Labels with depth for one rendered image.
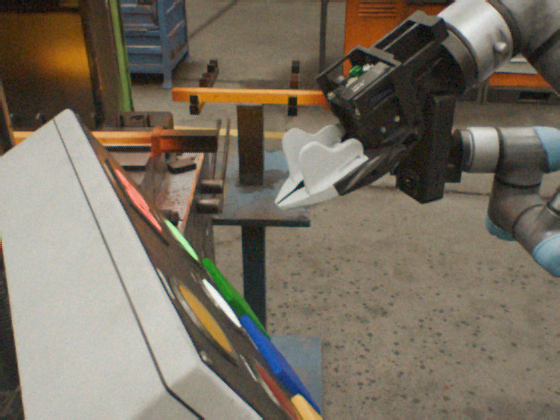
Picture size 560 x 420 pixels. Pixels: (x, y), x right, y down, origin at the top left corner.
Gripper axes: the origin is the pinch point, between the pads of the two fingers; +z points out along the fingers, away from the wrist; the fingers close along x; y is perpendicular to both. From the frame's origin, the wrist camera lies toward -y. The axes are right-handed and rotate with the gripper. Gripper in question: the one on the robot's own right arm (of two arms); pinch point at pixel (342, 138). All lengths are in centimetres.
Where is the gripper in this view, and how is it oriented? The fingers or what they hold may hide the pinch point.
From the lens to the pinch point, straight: 98.7
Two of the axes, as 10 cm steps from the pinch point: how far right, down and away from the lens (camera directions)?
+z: -10.0, 0.0, -0.1
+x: -0.1, -4.9, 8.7
